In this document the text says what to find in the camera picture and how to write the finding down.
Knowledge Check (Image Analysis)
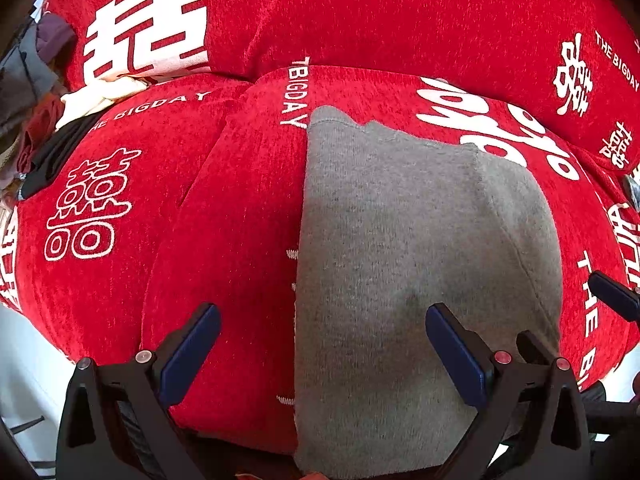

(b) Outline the red printed sofa seat cushion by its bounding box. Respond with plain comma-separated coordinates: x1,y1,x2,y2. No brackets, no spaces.
0,76,253,366
141,65,633,456
570,147,640,291

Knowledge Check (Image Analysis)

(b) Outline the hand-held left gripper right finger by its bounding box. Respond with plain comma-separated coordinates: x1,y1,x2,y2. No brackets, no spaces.
425,302,593,480

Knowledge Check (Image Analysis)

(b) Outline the grey knit sweater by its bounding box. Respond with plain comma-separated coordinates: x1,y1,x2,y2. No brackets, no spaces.
292,105,565,480

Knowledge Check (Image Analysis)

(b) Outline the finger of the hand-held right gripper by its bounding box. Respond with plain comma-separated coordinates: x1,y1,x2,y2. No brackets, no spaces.
516,330,560,367
587,270,640,323

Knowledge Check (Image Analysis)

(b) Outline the red printed sofa back cushion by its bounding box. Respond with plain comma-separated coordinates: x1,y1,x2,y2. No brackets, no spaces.
42,0,640,173

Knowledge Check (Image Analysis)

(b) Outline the white cloth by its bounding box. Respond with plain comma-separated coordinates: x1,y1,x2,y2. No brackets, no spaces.
55,74,151,131

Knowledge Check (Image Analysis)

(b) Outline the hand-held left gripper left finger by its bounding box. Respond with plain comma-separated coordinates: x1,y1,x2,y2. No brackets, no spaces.
55,302,222,480

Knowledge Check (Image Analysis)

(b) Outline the black garment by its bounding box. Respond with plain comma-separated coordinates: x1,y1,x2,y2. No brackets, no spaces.
19,110,103,201

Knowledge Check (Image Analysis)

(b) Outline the grey blue object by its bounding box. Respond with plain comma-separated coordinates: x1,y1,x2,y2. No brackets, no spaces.
622,174,640,213

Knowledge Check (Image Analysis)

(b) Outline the pile of mixed clothes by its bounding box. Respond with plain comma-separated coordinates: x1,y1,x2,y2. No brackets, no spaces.
0,12,78,196

